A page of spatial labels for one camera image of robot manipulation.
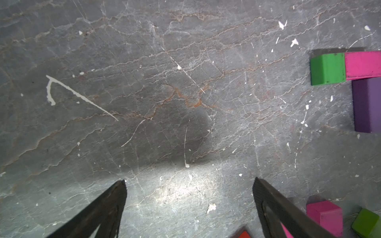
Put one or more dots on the upright magenta block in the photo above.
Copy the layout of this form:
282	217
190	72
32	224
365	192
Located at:
287	233

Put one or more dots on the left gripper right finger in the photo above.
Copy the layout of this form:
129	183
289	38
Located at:
275	211

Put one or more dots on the long magenta block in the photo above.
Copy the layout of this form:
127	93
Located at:
362	65

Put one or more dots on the light green cube block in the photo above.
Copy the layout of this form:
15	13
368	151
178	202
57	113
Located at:
367	224

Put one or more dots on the purple block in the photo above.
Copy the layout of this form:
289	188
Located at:
367	105

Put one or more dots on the small magenta cube block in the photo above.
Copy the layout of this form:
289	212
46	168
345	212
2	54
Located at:
327	215

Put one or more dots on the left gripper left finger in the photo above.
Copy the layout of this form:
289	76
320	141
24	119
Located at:
101	218

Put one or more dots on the red block left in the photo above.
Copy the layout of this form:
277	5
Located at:
244	234

